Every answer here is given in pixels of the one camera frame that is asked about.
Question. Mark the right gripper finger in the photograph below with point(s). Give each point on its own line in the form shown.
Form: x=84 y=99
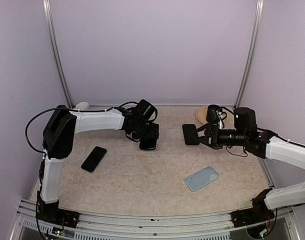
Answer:
x=202 y=140
x=203 y=131

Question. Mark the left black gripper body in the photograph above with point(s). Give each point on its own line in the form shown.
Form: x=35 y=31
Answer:
x=143 y=131

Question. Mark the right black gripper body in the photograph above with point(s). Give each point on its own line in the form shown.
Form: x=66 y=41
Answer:
x=215 y=129

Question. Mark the light blue phone case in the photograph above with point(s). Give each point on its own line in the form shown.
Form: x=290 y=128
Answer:
x=201 y=178

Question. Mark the blue edged smartphone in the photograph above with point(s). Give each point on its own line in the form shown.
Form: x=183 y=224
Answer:
x=93 y=159

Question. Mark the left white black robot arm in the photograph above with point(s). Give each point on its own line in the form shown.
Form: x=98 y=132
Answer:
x=137 y=122

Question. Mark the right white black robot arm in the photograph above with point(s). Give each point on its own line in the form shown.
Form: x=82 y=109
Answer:
x=262 y=143

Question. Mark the black mug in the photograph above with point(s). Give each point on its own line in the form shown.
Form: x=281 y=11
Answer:
x=211 y=115

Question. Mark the beige plate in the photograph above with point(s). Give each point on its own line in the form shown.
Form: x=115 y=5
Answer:
x=201 y=114

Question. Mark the light blue mug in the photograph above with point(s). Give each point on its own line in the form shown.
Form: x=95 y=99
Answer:
x=82 y=105

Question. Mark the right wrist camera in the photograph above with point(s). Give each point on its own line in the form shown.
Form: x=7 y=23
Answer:
x=220 y=121

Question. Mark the front aluminium rail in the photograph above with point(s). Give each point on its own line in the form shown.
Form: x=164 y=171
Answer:
x=100 y=226

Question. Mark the right aluminium frame post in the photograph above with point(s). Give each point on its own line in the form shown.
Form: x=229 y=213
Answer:
x=251 y=52

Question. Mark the aluminium frame post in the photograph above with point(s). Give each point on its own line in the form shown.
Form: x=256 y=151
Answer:
x=55 y=51
x=251 y=52

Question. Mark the left aluminium frame post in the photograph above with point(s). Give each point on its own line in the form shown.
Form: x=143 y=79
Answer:
x=55 y=51

